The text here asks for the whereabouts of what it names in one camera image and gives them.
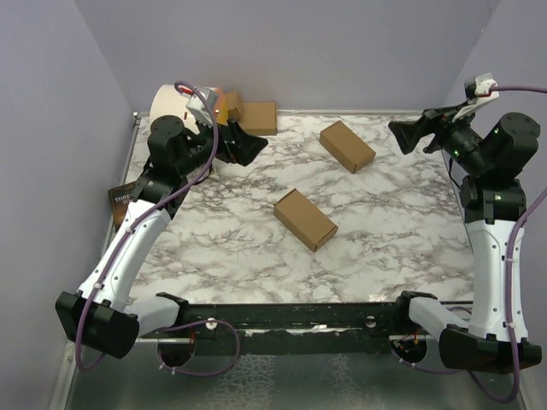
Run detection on folded brown cardboard box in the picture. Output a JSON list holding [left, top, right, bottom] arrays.
[[319, 120, 376, 173]]

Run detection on large flat cardboard box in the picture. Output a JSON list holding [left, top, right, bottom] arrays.
[[238, 102, 278, 136]]

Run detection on dark book three days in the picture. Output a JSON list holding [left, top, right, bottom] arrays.
[[109, 182, 136, 231]]

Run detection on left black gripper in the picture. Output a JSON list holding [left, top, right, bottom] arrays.
[[177, 110, 268, 176]]

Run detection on round white drawer cabinet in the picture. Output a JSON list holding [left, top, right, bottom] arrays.
[[149, 83, 226, 129]]

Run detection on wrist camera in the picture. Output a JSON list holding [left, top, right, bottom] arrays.
[[451, 73, 499, 122], [175, 85, 219, 126]]

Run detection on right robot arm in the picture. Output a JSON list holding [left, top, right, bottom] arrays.
[[388, 107, 542, 374]]

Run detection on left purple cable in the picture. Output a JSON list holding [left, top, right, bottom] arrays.
[[75, 79, 243, 377]]

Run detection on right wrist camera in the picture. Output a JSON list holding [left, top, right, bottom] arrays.
[[451, 73, 499, 122]]

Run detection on small cardboard box at back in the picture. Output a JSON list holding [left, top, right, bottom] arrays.
[[225, 90, 243, 121]]

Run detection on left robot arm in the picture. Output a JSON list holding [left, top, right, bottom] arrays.
[[55, 115, 268, 359]]

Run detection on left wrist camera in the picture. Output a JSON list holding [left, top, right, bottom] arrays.
[[175, 85, 219, 126]]

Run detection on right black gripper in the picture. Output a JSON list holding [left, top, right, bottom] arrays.
[[390, 99, 491, 173]]

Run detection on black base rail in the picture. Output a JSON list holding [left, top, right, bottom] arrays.
[[139, 302, 424, 355]]

